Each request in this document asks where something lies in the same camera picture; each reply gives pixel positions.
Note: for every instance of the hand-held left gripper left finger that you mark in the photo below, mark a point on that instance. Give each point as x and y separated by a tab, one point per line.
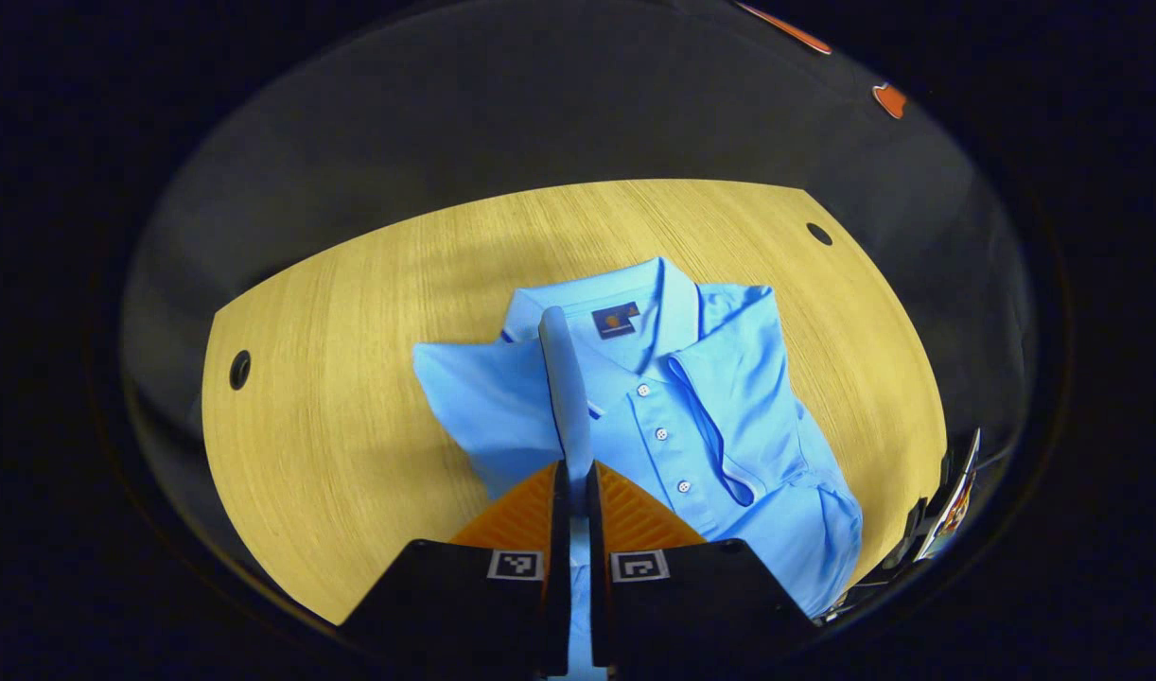
464	596

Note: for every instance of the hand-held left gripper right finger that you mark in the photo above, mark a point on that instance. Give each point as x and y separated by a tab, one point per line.
691	596

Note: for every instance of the light blue T-shirt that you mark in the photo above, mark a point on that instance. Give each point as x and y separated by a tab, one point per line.
710	435

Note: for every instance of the colourful printed board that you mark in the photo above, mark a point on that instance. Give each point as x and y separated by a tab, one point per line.
956	501

